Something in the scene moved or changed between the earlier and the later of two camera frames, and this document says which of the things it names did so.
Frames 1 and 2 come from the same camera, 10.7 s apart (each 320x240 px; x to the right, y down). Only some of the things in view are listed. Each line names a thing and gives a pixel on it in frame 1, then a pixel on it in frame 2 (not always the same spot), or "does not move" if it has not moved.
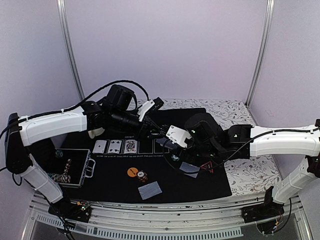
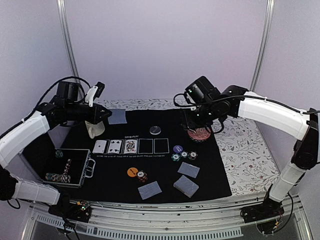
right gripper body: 205,151 → 204,119
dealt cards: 149,190 does not move
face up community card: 99,146 does not move
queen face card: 130,146 does not move
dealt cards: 189,169 does not move
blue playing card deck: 168,144 → 186,185
